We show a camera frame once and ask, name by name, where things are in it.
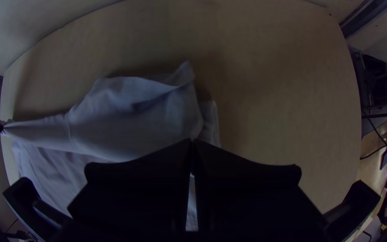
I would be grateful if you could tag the grey t-shirt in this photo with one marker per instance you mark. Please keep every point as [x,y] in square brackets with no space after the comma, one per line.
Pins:
[123,117]

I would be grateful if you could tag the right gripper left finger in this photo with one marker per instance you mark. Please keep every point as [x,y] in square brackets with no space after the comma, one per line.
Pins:
[136,195]

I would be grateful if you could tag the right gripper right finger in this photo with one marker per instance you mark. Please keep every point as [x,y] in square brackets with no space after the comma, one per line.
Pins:
[247,198]

